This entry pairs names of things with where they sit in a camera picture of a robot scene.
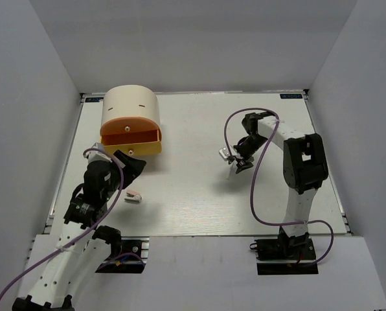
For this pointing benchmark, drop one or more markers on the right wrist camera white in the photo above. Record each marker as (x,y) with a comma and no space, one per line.
(225,155)

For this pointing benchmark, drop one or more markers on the pink white mini stapler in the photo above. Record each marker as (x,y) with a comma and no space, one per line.
(133,197)

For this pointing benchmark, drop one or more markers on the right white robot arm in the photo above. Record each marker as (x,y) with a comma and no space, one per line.
(304,168)

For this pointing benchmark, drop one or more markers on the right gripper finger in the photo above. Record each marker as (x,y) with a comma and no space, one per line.
(233,158)
(243,164)

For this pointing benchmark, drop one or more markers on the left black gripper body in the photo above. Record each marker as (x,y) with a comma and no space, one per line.
(116,175)

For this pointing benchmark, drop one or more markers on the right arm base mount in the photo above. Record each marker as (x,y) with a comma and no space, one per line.
(271,260)

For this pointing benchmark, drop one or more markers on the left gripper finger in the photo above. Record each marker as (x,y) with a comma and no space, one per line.
(122,157)
(134,167)

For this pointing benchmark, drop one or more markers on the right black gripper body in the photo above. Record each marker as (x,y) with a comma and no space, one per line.
(247,149)

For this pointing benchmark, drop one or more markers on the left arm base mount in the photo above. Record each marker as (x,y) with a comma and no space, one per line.
(130,258)

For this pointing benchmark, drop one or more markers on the white pen pale cap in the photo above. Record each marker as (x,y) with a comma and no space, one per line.
(230,171)

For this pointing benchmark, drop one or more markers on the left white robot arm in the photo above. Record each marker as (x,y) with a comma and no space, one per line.
(83,244)

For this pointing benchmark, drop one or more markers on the cream cylindrical drawer organizer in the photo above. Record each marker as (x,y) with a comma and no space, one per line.
(130,101)

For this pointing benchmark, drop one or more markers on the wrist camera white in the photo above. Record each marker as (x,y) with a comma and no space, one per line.
(225,155)
(95,153)

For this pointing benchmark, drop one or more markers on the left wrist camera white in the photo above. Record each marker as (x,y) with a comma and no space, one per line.
(95,153)

